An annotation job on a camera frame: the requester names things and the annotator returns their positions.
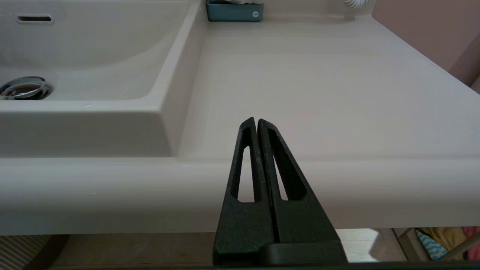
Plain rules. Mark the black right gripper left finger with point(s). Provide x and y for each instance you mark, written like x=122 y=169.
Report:
x=240 y=225

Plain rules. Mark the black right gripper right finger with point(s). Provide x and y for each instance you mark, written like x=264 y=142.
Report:
x=300 y=221

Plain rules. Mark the white ceramic sink basin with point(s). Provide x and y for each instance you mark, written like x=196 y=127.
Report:
x=93 y=45

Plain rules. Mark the teal striped cloth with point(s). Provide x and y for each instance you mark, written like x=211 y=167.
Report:
x=431 y=245

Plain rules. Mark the yellow cloth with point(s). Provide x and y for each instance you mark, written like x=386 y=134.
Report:
x=450 y=238

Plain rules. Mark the teal soap tray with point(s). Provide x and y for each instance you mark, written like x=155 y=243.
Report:
x=232 y=13

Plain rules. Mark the grey striped floor mat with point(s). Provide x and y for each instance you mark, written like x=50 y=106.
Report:
x=22 y=253

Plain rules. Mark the chrome drain stopper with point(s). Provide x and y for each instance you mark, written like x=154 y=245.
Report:
x=24 y=89

